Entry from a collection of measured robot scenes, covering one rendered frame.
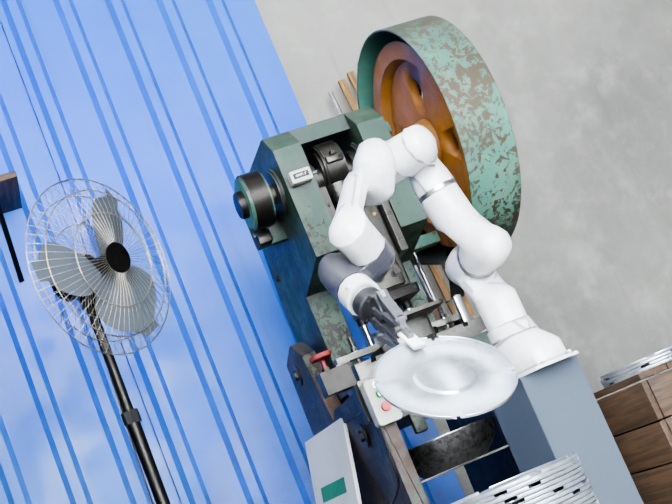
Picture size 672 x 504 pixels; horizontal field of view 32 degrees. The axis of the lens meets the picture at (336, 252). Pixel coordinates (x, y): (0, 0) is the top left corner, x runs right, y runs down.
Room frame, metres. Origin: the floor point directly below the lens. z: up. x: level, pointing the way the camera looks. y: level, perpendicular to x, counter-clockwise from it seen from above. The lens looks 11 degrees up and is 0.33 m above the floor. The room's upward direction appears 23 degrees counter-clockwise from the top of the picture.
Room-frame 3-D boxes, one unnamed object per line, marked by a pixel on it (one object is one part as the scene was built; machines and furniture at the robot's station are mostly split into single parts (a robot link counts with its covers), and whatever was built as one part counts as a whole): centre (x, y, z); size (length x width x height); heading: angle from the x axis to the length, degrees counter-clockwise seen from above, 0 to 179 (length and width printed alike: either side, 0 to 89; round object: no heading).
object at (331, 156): (3.79, -0.09, 1.27); 0.21 x 0.12 x 0.34; 17
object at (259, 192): (3.73, 0.16, 1.31); 0.22 x 0.12 x 0.22; 17
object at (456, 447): (3.79, -0.09, 0.36); 0.34 x 0.34 x 0.10
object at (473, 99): (3.99, -0.38, 1.33); 1.03 x 0.28 x 0.82; 17
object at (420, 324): (3.62, -0.14, 0.72); 0.25 x 0.14 x 0.14; 17
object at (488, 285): (3.08, -0.32, 0.71); 0.18 x 0.11 x 0.25; 24
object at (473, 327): (3.79, -0.09, 0.68); 0.45 x 0.30 x 0.06; 107
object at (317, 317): (3.93, -0.04, 0.83); 0.79 x 0.43 x 1.34; 17
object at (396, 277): (3.75, -0.10, 1.04); 0.17 x 0.15 x 0.30; 17
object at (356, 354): (3.74, 0.07, 0.76); 0.17 x 0.06 x 0.10; 107
